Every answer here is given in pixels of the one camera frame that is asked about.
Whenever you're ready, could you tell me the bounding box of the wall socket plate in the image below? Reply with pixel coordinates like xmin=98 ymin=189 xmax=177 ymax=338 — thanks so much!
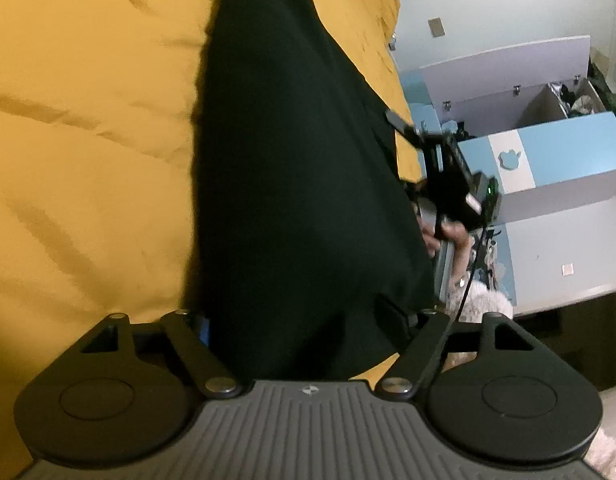
xmin=428 ymin=18 xmax=445 ymax=38

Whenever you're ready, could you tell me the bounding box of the person right hand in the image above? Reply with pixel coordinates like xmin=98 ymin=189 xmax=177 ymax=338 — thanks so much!
xmin=413 ymin=206 xmax=474 ymax=284

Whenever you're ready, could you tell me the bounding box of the black garment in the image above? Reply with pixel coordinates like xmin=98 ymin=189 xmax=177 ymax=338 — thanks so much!
xmin=196 ymin=0 xmax=435 ymax=381

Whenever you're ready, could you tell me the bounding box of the yellow bed sheet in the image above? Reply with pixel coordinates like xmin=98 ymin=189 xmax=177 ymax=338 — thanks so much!
xmin=0 ymin=0 xmax=408 ymax=479

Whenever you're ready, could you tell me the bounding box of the blue white nightstand cabinet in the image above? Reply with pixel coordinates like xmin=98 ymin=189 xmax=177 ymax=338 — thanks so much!
xmin=400 ymin=36 xmax=616 ymax=315

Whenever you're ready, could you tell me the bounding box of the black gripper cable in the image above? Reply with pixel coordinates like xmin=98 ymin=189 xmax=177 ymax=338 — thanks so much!
xmin=452 ymin=179 xmax=496 ymax=323

